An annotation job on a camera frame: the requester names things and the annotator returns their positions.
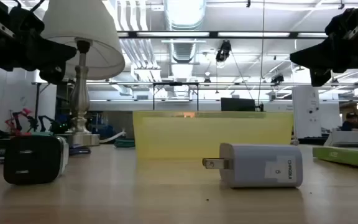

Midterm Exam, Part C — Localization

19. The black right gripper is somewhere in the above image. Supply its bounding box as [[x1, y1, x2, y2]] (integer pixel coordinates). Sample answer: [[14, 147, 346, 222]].
[[290, 6, 358, 88]]

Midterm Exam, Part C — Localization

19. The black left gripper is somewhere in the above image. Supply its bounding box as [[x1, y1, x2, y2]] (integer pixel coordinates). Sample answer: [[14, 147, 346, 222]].
[[0, 0, 78, 85]]

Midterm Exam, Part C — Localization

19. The yellow translucent plastic bin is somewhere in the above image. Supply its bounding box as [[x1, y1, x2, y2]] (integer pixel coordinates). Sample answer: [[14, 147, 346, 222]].
[[132, 110, 295, 163]]

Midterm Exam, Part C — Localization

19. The white shade table lamp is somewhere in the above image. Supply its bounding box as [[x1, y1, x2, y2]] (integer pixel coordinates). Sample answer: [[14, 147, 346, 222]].
[[40, 0, 126, 147]]

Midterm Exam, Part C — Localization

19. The person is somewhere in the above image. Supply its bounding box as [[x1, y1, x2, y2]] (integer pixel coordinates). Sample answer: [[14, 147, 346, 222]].
[[340, 111, 358, 132]]

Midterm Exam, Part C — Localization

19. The white flat box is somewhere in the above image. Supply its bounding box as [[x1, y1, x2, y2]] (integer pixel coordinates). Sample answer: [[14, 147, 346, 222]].
[[323, 129, 358, 149]]

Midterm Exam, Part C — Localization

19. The black computer monitor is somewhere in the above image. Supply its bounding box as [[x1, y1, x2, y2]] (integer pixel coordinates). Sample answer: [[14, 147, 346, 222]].
[[221, 97, 257, 112]]

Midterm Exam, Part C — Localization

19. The green cardboard box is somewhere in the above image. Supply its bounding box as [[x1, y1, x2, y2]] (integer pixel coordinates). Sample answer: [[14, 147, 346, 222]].
[[311, 146, 358, 170]]

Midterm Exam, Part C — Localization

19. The black overhead rig beam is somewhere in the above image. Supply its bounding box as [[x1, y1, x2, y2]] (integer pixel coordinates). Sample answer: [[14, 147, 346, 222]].
[[116, 30, 329, 39]]

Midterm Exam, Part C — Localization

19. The black hanging ceiling camera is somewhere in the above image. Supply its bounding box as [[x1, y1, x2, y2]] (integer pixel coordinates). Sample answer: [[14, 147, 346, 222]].
[[215, 39, 232, 63], [270, 73, 285, 85]]

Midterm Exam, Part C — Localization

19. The white lamp cord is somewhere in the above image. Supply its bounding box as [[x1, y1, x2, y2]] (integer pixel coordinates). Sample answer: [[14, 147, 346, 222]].
[[99, 130, 127, 144]]

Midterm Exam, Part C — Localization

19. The black wall charger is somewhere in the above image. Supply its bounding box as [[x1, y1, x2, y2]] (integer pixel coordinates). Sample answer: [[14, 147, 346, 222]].
[[3, 134, 70, 186]]

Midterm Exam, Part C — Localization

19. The grey wall charger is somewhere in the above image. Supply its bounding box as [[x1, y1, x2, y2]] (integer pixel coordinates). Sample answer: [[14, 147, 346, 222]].
[[201, 142, 304, 189]]

